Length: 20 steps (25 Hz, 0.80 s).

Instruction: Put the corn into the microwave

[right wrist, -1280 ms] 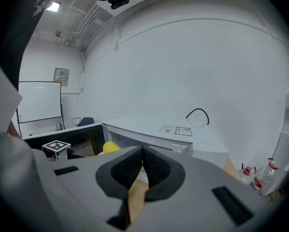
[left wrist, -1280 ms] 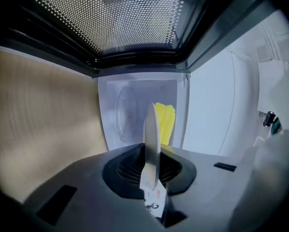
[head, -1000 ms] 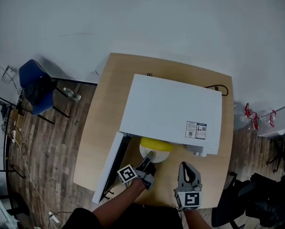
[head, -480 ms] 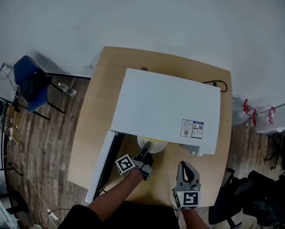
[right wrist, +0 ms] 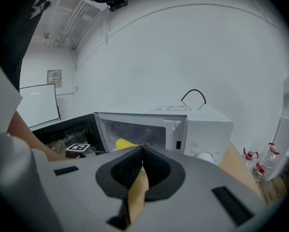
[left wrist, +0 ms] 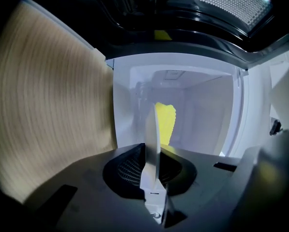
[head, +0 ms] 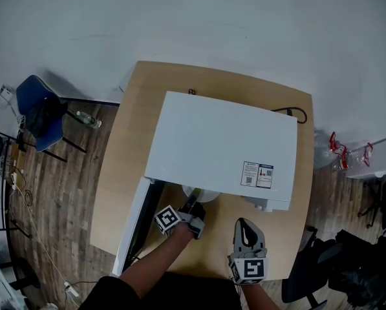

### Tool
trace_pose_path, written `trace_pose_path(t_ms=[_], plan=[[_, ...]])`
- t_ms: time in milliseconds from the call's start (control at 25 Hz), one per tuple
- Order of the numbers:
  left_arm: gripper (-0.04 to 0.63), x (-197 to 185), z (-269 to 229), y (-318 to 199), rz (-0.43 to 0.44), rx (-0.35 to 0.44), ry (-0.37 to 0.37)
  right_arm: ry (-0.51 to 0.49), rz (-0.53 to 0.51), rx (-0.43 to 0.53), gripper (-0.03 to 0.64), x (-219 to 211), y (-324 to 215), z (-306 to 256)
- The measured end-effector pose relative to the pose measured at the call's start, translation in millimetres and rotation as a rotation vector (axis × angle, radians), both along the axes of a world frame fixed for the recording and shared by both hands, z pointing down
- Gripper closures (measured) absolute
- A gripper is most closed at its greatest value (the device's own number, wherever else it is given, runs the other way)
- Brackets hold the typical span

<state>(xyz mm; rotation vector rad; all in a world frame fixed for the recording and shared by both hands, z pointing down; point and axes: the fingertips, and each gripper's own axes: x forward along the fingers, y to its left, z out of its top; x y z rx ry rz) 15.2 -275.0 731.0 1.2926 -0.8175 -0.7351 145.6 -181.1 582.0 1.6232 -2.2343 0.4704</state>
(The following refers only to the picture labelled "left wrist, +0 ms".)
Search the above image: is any white round plate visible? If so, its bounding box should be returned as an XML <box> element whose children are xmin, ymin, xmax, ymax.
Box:
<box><xmin>139</xmin><ymin>102</ymin><xmax>168</xmax><ymax>218</ymax></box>

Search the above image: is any yellow sponge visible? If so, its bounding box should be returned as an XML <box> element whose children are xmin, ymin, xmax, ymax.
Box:
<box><xmin>155</xmin><ymin>102</ymin><xmax>177</xmax><ymax>146</ymax></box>

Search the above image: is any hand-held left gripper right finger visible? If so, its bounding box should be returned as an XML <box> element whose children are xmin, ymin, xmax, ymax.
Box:
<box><xmin>159</xmin><ymin>144</ymin><xmax>244</xmax><ymax>232</ymax></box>

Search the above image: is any white microwave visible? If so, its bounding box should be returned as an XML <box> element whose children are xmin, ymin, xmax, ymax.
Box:
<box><xmin>95</xmin><ymin>0</ymin><xmax>289</xmax><ymax>160</ymax></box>

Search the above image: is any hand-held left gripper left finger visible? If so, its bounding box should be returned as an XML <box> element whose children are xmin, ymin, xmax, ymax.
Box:
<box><xmin>23</xmin><ymin>143</ymin><xmax>161</xmax><ymax>232</ymax></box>

